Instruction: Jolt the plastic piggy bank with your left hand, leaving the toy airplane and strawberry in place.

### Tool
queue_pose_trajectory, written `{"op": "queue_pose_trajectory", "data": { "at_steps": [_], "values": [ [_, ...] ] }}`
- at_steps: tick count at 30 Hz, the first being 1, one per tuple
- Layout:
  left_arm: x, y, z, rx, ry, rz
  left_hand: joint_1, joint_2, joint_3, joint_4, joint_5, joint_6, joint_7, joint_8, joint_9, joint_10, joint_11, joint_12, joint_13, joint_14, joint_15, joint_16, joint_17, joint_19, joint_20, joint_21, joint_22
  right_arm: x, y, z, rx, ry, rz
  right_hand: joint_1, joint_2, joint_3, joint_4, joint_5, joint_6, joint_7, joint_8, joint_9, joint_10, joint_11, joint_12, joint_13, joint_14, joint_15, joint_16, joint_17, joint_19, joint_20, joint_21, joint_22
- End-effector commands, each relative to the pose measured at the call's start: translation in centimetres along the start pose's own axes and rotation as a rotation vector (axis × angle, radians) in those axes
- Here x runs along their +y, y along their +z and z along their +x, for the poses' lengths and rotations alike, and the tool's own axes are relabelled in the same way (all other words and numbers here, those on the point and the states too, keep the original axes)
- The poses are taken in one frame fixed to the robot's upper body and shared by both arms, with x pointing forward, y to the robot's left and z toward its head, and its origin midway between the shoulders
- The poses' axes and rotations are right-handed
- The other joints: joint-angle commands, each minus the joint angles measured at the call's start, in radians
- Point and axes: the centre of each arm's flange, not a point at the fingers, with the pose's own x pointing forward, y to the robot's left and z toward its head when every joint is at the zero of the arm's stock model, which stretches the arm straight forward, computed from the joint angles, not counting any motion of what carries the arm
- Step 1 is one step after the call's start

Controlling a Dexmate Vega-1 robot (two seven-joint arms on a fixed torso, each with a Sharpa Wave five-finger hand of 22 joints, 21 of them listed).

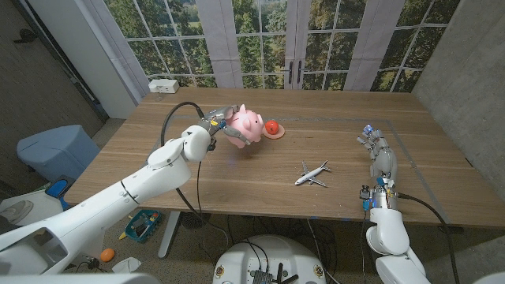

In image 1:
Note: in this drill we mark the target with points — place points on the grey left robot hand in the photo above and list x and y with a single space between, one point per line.
215 122

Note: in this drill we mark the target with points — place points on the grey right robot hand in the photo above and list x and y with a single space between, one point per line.
383 165

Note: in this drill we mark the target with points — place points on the pink plastic piggy bank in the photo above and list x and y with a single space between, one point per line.
246 124

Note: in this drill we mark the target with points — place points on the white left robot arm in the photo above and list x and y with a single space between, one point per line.
118 197

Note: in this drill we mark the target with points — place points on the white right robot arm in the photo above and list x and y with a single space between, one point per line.
388 234

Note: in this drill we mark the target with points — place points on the red toy strawberry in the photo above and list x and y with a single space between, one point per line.
271 128

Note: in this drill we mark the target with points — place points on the white toy airplane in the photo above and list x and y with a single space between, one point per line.
309 176

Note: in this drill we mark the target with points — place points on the white power box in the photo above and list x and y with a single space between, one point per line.
163 85

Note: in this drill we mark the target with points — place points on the printed window backdrop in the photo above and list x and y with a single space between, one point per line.
252 47

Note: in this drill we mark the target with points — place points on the black floor fan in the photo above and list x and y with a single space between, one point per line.
195 219

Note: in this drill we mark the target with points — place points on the white table leg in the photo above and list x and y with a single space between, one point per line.
169 236

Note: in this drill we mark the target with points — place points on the teal toolbox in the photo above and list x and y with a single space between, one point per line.
142 225

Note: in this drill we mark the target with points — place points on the white robot torso base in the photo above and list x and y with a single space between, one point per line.
272 252

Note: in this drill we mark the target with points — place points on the blue-grey bin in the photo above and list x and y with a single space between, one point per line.
59 150

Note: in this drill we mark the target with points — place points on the crumpled white tissue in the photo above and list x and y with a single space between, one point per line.
126 265

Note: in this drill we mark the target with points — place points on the blue and black pad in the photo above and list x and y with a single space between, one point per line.
58 188

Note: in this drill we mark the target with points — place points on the orange ball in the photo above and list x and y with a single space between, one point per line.
107 255

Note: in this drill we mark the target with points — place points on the grey and white shoe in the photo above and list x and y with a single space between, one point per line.
17 209

